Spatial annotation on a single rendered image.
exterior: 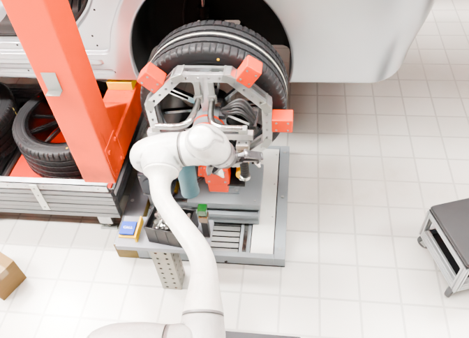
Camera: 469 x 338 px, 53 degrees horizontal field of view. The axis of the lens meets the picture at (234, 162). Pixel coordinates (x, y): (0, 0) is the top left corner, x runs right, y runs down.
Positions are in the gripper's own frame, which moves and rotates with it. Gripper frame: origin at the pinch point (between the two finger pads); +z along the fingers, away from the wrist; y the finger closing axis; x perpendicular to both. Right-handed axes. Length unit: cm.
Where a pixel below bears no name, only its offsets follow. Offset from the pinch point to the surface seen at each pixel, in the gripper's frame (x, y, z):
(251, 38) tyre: 60, 13, 22
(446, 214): -25, 74, 90
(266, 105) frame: 29.1, 11.6, 24.0
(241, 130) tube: 17.1, 1.7, 10.4
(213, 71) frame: 44.8, -4.1, 11.1
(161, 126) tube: 26.2, -27.8, 4.8
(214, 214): 4, -39, 89
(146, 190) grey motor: 23, -70, 74
